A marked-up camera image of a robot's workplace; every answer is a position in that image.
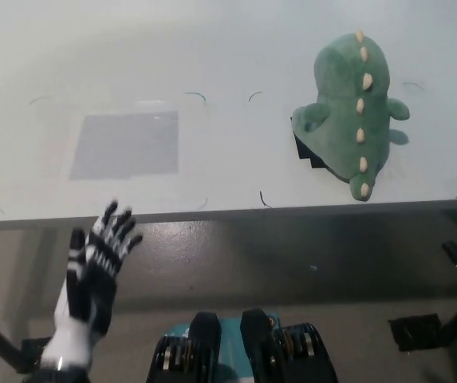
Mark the black teal robot torso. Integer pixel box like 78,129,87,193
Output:
146,307,341,383

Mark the black floor tape patch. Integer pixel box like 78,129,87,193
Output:
387,314,443,353
14,337,53,375

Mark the green plush dinosaur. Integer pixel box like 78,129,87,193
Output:
290,33,411,203

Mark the black cross-shaped tape patch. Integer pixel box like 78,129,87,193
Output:
290,115,335,176

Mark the grey square tape patch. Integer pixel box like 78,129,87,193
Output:
68,110,180,181

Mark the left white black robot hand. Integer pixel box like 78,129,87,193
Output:
42,199,144,370

